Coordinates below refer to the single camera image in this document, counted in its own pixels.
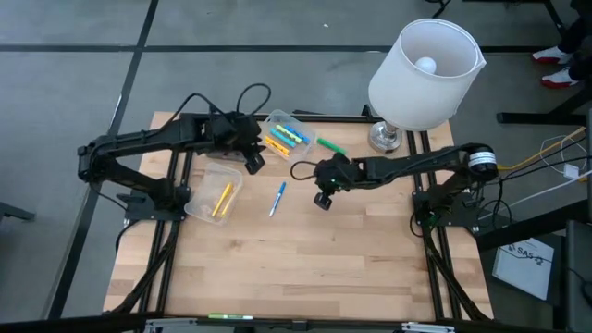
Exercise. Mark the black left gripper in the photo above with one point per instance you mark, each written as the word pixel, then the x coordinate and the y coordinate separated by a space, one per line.
pixel 231 131

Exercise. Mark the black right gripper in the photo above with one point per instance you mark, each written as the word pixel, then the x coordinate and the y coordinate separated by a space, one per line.
pixel 335 173

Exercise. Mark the orange-yellow highlighter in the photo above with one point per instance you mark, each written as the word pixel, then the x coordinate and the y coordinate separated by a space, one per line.
pixel 273 149
pixel 277 144

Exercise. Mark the teal highlighter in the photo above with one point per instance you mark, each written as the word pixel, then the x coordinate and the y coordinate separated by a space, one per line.
pixel 283 138

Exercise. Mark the blue Sharpie highlighter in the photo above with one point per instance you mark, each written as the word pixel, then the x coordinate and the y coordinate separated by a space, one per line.
pixel 298 134

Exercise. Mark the light green Sharpie highlighter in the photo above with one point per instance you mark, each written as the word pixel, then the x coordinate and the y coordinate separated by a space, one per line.
pixel 288 133

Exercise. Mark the blue thin marker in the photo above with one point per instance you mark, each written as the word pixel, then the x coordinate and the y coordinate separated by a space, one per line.
pixel 278 199

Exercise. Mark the yellow thin marker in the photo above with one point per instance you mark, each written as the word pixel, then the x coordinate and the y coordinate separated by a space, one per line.
pixel 222 200
pixel 229 205

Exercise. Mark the green thin marker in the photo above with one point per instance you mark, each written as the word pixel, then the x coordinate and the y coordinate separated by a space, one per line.
pixel 231 316

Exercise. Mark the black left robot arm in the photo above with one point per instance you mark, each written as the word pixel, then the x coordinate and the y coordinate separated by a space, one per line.
pixel 139 139

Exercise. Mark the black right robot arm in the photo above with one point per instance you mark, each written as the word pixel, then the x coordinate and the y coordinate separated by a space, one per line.
pixel 407 162

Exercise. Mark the frosted plastic bin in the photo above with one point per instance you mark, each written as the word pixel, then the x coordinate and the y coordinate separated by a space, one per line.
pixel 307 148

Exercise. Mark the transparent plastic bin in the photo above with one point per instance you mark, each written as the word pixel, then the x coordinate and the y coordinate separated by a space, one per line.
pixel 208 199

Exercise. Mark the white shade silver table lamp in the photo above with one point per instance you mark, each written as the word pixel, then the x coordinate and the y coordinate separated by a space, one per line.
pixel 416 102

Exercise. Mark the black metal stand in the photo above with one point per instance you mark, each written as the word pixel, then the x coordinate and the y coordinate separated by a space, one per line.
pixel 532 225

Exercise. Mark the white printed sheet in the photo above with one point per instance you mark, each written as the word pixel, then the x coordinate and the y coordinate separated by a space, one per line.
pixel 522 273

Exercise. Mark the black chair leg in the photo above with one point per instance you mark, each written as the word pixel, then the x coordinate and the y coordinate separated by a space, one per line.
pixel 14 212

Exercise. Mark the white power adapter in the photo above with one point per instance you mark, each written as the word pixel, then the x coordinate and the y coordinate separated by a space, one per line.
pixel 571 171

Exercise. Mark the person's shoe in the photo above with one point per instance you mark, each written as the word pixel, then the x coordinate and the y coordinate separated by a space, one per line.
pixel 550 55
pixel 559 79

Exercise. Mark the person's leg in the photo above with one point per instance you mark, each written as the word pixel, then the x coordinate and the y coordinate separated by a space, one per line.
pixel 573 32
pixel 583 67

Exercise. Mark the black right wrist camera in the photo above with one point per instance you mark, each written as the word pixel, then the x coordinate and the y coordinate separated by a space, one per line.
pixel 323 201

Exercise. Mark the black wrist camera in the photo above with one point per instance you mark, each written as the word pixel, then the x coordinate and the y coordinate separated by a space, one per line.
pixel 255 163
pixel 323 201

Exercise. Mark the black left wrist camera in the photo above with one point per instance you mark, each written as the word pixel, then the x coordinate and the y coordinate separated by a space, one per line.
pixel 255 163

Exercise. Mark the black aluminium table frame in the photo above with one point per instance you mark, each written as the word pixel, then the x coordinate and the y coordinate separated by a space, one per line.
pixel 333 117

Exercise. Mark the silver bracket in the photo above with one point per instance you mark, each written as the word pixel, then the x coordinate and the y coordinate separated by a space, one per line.
pixel 427 328
pixel 168 322

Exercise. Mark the black desk frame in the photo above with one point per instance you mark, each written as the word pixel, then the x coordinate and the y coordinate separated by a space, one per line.
pixel 532 118

